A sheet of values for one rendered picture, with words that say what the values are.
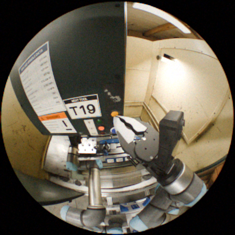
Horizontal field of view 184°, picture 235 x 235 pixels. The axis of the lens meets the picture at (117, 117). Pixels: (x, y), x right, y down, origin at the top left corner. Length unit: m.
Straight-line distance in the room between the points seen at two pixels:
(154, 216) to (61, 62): 0.45
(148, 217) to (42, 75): 0.47
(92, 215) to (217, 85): 1.03
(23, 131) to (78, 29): 1.33
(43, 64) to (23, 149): 1.26
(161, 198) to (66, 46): 0.45
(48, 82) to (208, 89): 0.87
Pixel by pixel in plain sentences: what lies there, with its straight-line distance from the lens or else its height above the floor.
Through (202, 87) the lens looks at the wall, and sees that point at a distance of 0.76.
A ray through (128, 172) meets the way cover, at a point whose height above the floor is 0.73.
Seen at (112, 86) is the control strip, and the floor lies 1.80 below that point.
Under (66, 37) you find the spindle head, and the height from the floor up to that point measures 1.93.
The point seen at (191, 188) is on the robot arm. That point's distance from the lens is 0.21.
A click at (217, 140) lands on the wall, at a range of 0.76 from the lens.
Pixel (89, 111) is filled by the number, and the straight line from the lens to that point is 0.20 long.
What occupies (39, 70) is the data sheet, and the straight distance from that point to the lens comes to 0.23.
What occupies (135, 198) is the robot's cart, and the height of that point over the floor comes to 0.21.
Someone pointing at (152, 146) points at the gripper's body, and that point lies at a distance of 0.15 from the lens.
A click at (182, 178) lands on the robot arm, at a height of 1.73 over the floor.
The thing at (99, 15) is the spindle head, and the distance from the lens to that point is 0.20.
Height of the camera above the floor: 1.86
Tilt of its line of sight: 45 degrees down
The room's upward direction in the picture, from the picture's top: straight up
